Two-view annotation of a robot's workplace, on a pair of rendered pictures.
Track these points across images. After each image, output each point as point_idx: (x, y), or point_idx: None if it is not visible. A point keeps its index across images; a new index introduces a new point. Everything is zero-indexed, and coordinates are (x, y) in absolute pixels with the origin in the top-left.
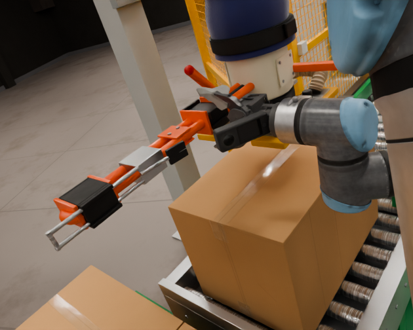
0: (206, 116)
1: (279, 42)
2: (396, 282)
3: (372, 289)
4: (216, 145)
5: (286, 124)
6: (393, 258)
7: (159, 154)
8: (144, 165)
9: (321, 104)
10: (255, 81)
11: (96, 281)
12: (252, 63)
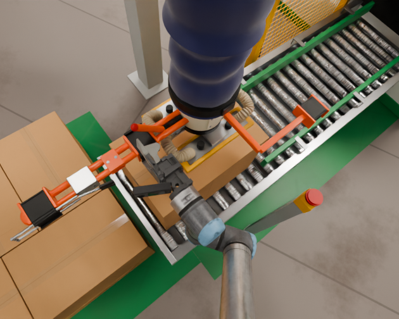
0: (137, 156)
1: None
2: (226, 219)
3: (218, 207)
4: (142, 162)
5: (176, 209)
6: (234, 204)
7: (95, 183)
8: (82, 192)
9: (196, 216)
10: (190, 120)
11: (56, 129)
12: None
